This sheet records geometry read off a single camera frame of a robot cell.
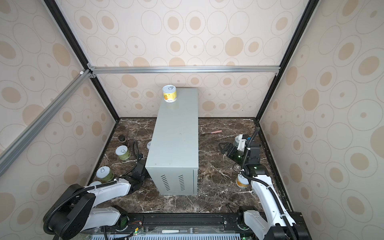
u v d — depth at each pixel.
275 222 0.40
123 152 0.93
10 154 0.51
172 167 0.56
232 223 0.74
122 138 0.96
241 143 0.72
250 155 0.59
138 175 0.69
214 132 1.10
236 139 1.00
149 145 0.97
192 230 0.72
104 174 0.85
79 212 0.42
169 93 0.77
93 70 0.90
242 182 0.83
